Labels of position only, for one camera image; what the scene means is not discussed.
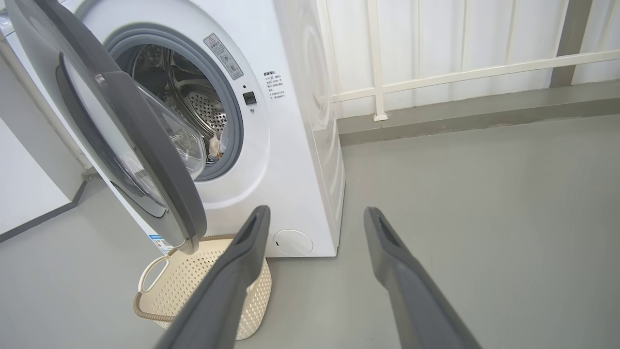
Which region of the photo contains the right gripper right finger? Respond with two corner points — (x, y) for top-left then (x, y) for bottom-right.
(364, 207), (482, 349)

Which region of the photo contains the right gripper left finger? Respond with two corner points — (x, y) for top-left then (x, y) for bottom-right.
(154, 206), (271, 349)

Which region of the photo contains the white and pale blue garment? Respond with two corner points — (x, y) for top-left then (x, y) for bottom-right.
(207, 127), (228, 160)

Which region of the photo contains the black round glass washer door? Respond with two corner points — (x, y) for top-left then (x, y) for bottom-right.
(5, 0), (208, 255)

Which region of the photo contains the white front-load washing machine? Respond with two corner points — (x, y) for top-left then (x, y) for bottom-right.
(0, 0), (346, 257)

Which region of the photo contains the stainless steel washing machine drum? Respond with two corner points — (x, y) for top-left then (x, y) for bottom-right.
(131, 45), (227, 163)

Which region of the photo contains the cream perforated laundry basket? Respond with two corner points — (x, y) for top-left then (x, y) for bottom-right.
(133, 235), (272, 341)

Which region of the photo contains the round white filter cover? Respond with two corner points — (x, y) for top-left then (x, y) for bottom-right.
(273, 230), (314, 256)

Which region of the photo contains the blue energy label sticker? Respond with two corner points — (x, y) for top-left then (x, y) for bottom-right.
(148, 235), (174, 256)

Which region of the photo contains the black text instruction sticker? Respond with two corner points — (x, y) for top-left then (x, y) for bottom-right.
(263, 71), (286, 100)

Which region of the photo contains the grey warning label sticker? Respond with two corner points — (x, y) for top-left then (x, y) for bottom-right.
(203, 33), (244, 80)

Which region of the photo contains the white metal railing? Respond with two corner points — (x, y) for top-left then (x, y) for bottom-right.
(317, 0), (620, 122)

